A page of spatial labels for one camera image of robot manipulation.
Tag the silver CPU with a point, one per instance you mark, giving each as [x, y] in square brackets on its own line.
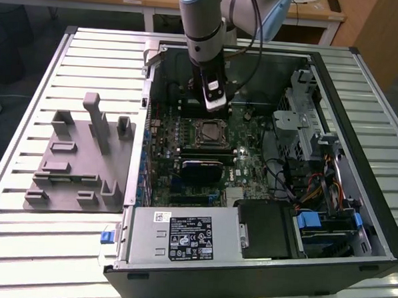
[210, 131]

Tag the black RAM slot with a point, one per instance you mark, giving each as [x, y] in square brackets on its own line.
[206, 161]
[191, 110]
[192, 106]
[207, 151]
[207, 157]
[207, 154]

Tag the metal disk bay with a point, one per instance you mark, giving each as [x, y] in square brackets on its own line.
[364, 244]

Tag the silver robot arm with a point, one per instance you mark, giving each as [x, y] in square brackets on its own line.
[199, 22]

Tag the blue header connector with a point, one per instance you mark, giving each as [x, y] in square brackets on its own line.
[211, 199]

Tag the blue disk carrier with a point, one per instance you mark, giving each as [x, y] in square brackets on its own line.
[310, 221]

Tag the CPU socket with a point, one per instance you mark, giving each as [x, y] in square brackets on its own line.
[196, 143]

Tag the black office chair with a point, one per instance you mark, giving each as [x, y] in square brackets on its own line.
[7, 45]

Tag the black phone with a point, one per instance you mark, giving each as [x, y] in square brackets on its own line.
[334, 4]

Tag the black expansion slot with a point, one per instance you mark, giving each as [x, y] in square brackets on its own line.
[188, 199]

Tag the black graphics card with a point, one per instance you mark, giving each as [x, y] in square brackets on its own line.
[201, 172]

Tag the black PC case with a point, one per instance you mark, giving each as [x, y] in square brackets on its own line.
[212, 286]

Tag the silver chipset heatsink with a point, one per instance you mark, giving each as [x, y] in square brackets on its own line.
[234, 194]

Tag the black plastic shroud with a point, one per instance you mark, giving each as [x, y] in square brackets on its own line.
[265, 229]

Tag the grey parts rack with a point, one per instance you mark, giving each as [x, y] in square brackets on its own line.
[84, 169]

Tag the wooden cabinet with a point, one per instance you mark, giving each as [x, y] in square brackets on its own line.
[385, 32]

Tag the blue case latch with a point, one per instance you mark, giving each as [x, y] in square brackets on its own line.
[107, 237]

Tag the silver drive cage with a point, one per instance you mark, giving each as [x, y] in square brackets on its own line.
[298, 104]

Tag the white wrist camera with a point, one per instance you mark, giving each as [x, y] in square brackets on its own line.
[215, 96]

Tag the silver power supply unit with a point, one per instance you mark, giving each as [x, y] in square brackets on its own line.
[148, 233]

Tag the green motherboard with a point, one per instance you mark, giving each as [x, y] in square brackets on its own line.
[250, 191]

